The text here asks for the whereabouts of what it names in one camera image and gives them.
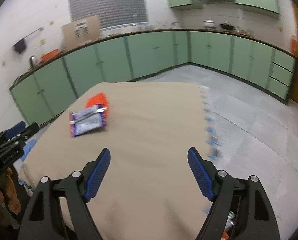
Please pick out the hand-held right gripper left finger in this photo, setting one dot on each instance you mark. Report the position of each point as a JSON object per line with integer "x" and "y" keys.
{"x": 99, "y": 172}

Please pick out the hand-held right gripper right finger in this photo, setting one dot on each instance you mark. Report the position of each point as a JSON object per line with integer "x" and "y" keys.
{"x": 200, "y": 172}

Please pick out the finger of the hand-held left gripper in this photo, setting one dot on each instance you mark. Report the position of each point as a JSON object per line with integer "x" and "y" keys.
{"x": 30, "y": 128}
{"x": 14, "y": 129}

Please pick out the blue and white snack packet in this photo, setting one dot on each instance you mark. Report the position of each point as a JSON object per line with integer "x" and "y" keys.
{"x": 87, "y": 122}

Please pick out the orange and green snack packet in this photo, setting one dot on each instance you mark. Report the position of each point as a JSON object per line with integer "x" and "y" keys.
{"x": 97, "y": 100}

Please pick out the person's left hand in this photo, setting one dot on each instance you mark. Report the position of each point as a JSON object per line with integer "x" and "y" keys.
{"x": 10, "y": 195}

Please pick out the beige tablecloth with blue trim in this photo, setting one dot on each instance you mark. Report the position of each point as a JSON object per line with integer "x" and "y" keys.
{"x": 151, "y": 130}

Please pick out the orange basin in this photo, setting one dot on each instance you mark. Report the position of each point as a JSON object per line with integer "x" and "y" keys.
{"x": 50, "y": 55}

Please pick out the black cloth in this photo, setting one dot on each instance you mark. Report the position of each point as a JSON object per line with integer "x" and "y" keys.
{"x": 20, "y": 46}

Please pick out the metal towel bar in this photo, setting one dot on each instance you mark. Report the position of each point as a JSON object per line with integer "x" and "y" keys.
{"x": 32, "y": 33}

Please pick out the cardboard board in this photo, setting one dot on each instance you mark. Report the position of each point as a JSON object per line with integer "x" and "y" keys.
{"x": 69, "y": 33}

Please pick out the green kitchen base cabinets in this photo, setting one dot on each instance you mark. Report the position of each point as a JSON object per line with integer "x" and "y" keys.
{"x": 151, "y": 52}

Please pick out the black wok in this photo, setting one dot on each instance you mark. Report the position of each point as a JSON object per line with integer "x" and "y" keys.
{"x": 225, "y": 26}

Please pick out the grey window blind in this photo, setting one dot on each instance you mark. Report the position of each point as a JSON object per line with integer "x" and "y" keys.
{"x": 109, "y": 2}

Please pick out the white cooking pot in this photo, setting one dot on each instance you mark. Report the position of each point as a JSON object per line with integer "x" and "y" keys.
{"x": 208, "y": 23}

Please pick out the red fire extinguisher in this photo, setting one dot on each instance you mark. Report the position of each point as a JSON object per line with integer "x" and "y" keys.
{"x": 293, "y": 45}

